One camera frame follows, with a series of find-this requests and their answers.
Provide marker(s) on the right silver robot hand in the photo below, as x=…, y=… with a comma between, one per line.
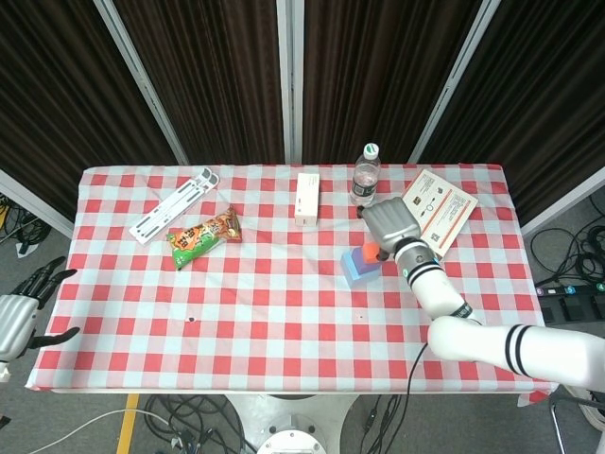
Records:
x=394, y=224

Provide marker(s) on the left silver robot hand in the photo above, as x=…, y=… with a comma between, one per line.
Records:
x=16, y=326

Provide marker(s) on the small orange foam cube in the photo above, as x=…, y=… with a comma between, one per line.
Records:
x=369, y=253

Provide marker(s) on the purple block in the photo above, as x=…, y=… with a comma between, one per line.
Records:
x=364, y=269

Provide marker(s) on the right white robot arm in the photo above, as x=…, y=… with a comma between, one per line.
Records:
x=472, y=340

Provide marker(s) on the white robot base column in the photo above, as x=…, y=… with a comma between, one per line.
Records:
x=293, y=416

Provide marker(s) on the clear plastic water bottle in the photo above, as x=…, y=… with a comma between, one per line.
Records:
x=365, y=184

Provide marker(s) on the flat orange white product box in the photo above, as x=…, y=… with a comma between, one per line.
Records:
x=449, y=208

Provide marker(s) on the blue block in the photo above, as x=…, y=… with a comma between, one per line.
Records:
x=350, y=274

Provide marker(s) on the white rectangular carton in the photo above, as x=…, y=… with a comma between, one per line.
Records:
x=307, y=203

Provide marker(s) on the dark brown corrugated panel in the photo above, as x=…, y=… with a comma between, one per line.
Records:
x=543, y=94
x=47, y=94
x=212, y=80
x=373, y=71

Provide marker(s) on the red white checkered tablecloth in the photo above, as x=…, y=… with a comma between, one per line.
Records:
x=236, y=307

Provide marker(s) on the white folding laptop stand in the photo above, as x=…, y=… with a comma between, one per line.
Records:
x=165, y=213

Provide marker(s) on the black foot pedal unit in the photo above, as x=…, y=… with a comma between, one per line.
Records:
x=572, y=309

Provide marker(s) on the green snack bag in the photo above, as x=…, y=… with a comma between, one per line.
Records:
x=198, y=241

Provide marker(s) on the grey metal partition post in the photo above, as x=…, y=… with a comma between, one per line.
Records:
x=454, y=80
x=289, y=80
x=567, y=198
x=142, y=80
x=33, y=201

